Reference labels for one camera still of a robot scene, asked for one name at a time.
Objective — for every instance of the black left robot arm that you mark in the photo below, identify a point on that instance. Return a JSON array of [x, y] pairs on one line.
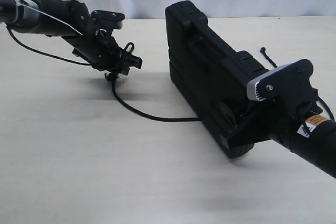
[[89, 33]]

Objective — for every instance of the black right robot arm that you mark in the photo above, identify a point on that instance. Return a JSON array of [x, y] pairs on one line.
[[309, 135]]

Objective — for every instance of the black plastic carry case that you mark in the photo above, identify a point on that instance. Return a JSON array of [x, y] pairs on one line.
[[206, 70]]

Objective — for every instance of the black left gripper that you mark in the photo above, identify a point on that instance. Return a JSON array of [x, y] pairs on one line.
[[105, 55]]

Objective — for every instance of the white cable tie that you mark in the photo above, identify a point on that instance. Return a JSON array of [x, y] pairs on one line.
[[45, 17]]

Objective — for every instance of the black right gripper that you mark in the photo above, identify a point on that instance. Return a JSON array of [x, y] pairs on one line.
[[258, 122]]

